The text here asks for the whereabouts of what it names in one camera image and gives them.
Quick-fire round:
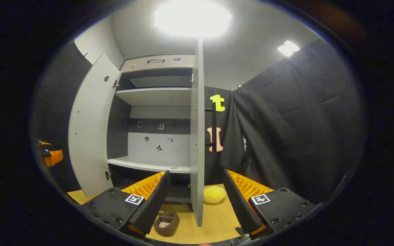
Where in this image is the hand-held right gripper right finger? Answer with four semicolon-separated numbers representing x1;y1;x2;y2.
223;168;317;240

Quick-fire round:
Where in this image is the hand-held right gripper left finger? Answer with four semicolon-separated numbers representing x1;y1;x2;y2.
79;170;172;240

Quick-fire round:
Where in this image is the brown fuzzy shoe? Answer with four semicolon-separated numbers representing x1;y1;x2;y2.
153;212;180;236

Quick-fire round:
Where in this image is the grey shoe cabinet door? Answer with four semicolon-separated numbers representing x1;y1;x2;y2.
68;54;122;198
189;38;205;228

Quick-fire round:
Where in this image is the grey shoe cabinet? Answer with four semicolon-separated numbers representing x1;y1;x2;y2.
106;54;204;205

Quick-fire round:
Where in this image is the grey cabinet drawer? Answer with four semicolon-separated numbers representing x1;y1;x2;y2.
120;55;196;73

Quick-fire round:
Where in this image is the yellow plush cushion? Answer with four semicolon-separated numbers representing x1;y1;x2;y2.
203;186;226;204

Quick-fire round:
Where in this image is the black backdrop cloth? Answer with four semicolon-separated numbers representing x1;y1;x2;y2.
33;37;363;205

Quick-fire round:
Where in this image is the small ceiling light panel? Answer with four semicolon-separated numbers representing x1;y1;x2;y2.
278;40;300;57

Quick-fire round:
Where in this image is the large ceiling light panel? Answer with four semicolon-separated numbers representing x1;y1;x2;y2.
154;0;232;37

